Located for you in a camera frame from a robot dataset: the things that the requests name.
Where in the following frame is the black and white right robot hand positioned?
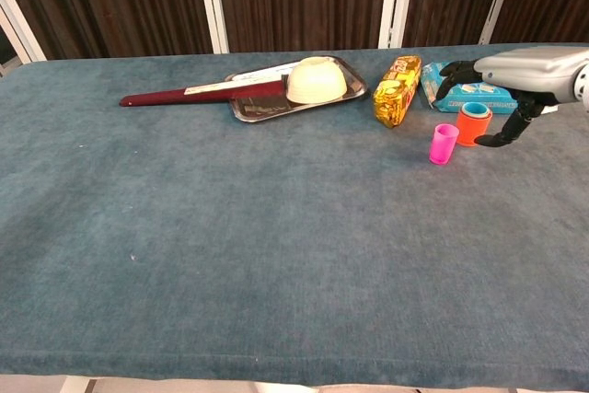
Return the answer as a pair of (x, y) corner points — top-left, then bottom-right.
(435, 46), (589, 149)

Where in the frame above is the pink plastic cup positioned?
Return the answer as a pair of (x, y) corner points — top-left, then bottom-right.
(429, 123), (460, 167)

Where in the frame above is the blue kitchen scale box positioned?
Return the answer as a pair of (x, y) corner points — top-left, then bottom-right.
(421, 60), (521, 114)

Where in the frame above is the orange plastic cup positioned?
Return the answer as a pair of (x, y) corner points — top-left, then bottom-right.
(456, 101), (493, 148)

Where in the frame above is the yellow snack packet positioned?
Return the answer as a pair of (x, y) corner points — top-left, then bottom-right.
(372, 55), (422, 129)

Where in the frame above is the cream upturned bowl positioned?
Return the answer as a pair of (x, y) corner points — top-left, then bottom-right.
(285, 56), (348, 106)

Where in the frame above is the stainless steel tray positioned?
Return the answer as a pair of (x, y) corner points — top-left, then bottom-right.
(224, 55), (369, 124)

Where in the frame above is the blue table cloth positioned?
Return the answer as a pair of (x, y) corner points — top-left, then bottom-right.
(0, 42), (589, 389)

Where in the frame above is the long maroon case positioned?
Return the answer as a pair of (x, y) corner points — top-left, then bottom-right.
(119, 75), (295, 108)

